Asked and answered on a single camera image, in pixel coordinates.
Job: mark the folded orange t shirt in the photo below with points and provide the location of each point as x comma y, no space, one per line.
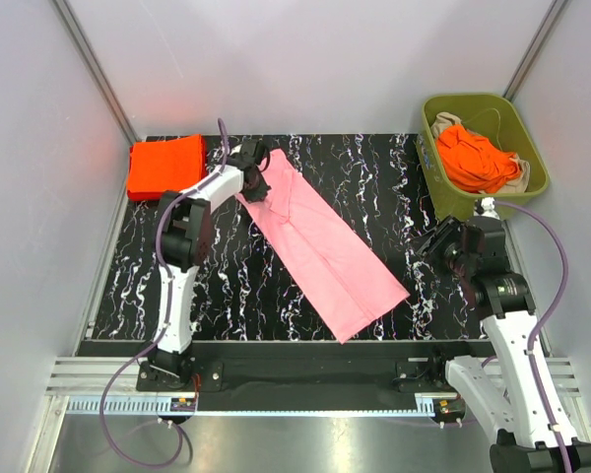
165,165

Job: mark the orange t shirt in bin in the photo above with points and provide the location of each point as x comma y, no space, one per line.
473,164

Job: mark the small circuit board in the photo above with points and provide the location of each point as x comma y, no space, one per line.
451,405
183,404

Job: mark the right small circuit board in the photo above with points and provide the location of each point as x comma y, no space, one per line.
451,405

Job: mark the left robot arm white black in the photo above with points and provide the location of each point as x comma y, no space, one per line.
184,235

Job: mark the black marbled table mat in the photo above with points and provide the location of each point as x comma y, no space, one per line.
243,291

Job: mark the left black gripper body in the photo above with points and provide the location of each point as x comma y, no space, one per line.
253,193

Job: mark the aluminium rail frame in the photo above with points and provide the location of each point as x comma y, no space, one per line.
100,385

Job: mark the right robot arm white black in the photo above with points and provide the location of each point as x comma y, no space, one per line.
524,420

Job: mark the pink t shirt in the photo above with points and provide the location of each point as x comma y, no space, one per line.
345,282

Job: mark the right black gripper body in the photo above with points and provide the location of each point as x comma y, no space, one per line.
444,245

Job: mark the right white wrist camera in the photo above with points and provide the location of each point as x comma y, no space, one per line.
485,207

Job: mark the left small circuit board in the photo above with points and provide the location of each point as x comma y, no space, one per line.
183,404

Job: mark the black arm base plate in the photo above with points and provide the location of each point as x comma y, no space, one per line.
215,366

